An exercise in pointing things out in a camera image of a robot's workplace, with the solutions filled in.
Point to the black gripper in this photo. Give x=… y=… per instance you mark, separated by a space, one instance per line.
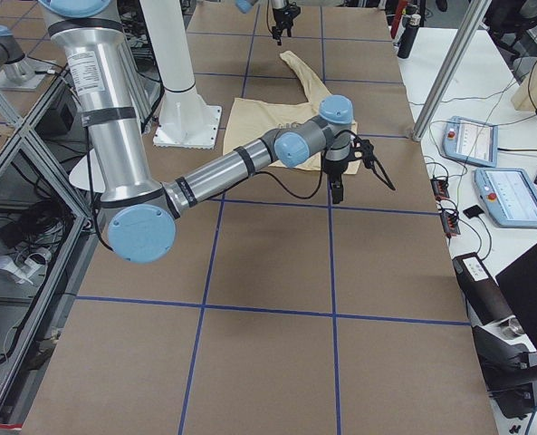
x=335 y=169
x=280 y=14

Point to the yellow printed long-sleeve shirt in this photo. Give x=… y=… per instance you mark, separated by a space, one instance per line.
x=250 y=119

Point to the black water bottle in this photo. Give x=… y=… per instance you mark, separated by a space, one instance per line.
x=410 y=24

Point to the far blue teach pendant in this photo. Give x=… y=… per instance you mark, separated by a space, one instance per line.
x=470 y=141

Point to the blue teach pendant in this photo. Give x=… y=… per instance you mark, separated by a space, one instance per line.
x=470 y=141
x=508 y=195

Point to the black small device on table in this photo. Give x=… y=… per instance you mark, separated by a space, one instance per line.
x=473 y=211

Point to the near blue teach pendant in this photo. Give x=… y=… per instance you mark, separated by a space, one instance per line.
x=508 y=195

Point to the white plastic chair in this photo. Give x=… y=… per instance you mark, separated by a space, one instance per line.
x=79 y=176

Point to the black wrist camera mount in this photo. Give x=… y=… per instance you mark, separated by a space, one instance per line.
x=363 y=150

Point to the white pedestal column with base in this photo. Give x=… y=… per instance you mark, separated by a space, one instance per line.
x=185 y=120

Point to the aluminium frame post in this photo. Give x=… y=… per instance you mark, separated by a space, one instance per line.
x=463 y=37

